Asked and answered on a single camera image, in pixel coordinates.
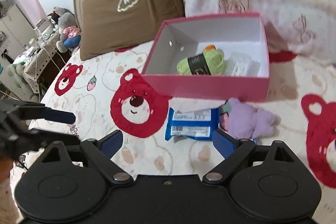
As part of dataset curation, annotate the blue wet wipes pack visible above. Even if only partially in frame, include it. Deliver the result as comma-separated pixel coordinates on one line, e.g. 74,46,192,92
165,107,221,141

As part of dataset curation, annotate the purple plush toy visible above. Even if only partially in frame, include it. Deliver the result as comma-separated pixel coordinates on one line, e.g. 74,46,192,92
219,98,277,139

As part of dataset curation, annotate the cluttered bedside table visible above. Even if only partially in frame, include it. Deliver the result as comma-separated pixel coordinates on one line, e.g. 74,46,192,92
0,29,72,102

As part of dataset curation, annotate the red bear bed sheet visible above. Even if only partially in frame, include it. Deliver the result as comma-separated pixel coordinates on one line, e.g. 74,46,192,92
0,41,336,224

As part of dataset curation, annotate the grey plush toy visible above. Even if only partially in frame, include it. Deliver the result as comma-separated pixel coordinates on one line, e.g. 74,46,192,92
50,6,81,53

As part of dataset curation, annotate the white clear plastic packet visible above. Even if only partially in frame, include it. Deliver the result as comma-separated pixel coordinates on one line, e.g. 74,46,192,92
224,52,260,77

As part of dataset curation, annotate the green yarn ball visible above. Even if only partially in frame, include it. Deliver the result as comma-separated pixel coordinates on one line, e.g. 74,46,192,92
177,50,226,76

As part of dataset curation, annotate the white cabinet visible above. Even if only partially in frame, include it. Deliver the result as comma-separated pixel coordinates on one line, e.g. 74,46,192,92
1,5,36,60

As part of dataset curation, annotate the pink cardboard box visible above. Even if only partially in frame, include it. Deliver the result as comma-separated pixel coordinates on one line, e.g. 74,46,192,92
141,13,270,102

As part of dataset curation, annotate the brown pillow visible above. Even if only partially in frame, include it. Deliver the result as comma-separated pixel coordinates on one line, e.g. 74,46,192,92
80,0,185,61

